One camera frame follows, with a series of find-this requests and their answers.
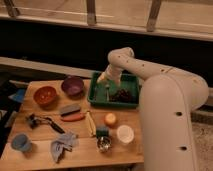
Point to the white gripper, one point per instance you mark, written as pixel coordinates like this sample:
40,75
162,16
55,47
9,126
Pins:
112,73

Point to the silver fork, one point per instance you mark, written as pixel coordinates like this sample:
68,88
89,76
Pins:
107,92

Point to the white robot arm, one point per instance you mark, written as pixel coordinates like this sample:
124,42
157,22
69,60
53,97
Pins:
167,98

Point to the purple bowl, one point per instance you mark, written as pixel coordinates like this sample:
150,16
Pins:
72,85

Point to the orange bowl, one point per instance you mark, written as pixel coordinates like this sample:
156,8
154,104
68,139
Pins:
45,95

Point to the silver knife in tray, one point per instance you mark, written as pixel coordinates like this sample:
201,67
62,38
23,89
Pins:
95,92

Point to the dark grape bunch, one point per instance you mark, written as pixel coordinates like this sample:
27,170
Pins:
122,95

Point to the green plastic tray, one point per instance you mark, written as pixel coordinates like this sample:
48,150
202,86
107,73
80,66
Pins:
128,82

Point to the orange yellow fruit toy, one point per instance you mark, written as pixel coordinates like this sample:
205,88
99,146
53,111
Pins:
110,119

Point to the cream banana toy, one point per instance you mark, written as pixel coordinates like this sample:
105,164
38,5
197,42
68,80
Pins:
91,124

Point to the teal block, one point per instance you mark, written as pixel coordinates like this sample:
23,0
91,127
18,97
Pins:
102,131

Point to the grey blue sponge block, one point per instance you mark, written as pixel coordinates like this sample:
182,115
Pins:
69,109

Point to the white cup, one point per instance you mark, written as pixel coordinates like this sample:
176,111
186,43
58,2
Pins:
125,134

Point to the shiny metal cup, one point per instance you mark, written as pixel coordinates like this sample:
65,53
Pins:
103,144

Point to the blue grey cloth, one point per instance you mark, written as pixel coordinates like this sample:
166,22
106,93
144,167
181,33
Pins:
65,141

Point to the blue object left of table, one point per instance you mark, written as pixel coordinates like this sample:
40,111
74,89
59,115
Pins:
18,96

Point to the blue plastic cup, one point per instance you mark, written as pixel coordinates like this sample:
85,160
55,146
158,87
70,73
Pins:
21,143

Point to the black handled kitchen tool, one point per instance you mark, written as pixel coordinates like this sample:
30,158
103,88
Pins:
35,120

